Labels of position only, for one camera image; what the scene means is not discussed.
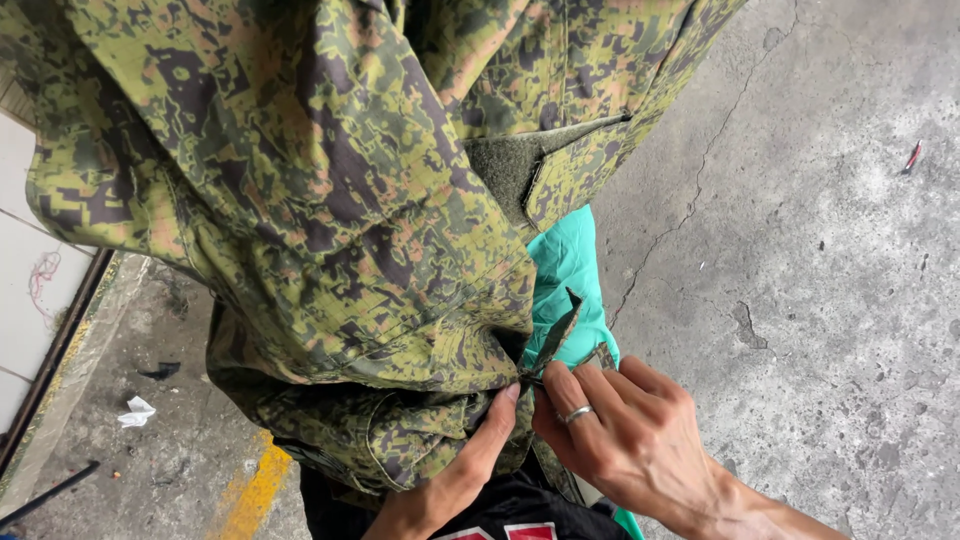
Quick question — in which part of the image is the person's right hand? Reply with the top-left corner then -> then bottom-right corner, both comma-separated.
530,355 -> 735,528

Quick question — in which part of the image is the person's left hand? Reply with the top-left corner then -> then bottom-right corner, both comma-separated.
363,382 -> 522,540

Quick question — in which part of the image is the camouflage jacket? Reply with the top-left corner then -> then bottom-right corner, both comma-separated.
0,0 -> 751,513

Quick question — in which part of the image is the person's black printed shirt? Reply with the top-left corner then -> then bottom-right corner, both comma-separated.
300,448 -> 636,540

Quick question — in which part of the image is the teal garment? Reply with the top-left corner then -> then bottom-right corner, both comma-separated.
520,204 -> 646,540

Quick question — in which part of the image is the crumpled white paper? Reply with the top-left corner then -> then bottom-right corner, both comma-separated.
117,395 -> 158,429

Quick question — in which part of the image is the black rod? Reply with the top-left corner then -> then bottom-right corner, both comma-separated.
0,459 -> 102,530

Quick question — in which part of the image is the tangled red thread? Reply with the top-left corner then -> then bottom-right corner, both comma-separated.
27,250 -> 64,325

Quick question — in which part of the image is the dark metal floor rail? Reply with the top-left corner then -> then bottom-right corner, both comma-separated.
0,248 -> 116,475

